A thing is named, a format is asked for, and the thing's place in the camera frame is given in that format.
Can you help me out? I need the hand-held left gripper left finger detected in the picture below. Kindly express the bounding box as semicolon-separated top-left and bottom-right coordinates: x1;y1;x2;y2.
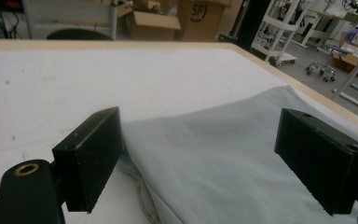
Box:
51;106;124;215

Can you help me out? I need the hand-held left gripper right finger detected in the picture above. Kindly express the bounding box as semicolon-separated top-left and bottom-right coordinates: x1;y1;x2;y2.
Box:
274;107;358;217

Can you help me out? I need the grey printed t-shirt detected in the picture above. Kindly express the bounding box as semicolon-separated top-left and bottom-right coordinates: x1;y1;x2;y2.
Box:
117;85;358;224

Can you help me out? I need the white table mat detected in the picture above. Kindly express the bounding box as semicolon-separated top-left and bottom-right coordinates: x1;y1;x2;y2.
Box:
0;46;358;224

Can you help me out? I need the chrome chair base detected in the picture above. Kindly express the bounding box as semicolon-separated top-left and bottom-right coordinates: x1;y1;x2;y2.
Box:
304;46;350;84

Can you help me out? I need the white metal rack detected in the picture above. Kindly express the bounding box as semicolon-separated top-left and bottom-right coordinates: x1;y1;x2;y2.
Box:
330;15;358;117
250;0;317;68

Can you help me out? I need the black round stool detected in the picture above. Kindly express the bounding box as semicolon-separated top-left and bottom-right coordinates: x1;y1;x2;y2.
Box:
46;28;115;41

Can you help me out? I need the open cardboard box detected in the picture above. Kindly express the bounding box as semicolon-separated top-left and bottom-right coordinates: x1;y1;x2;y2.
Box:
126;10;182;42

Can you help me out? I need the large cardboard box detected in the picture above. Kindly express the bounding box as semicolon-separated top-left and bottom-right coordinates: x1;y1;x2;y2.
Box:
176;0;231;43

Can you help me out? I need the black metal post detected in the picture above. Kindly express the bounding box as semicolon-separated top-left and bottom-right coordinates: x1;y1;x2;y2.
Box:
228;0;272;52

